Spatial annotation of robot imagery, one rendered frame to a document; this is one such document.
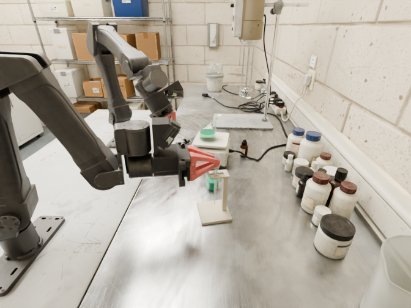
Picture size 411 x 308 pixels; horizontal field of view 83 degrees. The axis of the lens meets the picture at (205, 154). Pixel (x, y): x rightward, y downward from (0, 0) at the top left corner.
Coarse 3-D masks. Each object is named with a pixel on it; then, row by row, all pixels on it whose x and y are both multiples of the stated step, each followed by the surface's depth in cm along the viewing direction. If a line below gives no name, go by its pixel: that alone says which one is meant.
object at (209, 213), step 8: (216, 176) 56; (224, 176) 56; (224, 184) 58; (224, 192) 60; (216, 200) 66; (224, 200) 61; (200, 208) 63; (208, 208) 63; (216, 208) 63; (224, 208) 62; (200, 216) 60; (208, 216) 60; (216, 216) 60; (224, 216) 60
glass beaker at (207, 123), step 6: (204, 120) 83; (210, 120) 83; (216, 120) 79; (204, 126) 78; (210, 126) 78; (216, 126) 81; (204, 132) 79; (210, 132) 79; (216, 132) 82; (204, 138) 80; (210, 138) 80
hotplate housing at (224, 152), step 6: (192, 144) 84; (228, 144) 84; (204, 150) 80; (210, 150) 80; (216, 150) 79; (222, 150) 79; (228, 150) 83; (234, 150) 87; (222, 156) 79; (198, 162) 82; (222, 162) 80
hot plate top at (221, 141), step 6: (198, 132) 89; (198, 138) 84; (216, 138) 84; (222, 138) 84; (228, 138) 84; (198, 144) 79; (204, 144) 79; (210, 144) 79; (216, 144) 79; (222, 144) 79
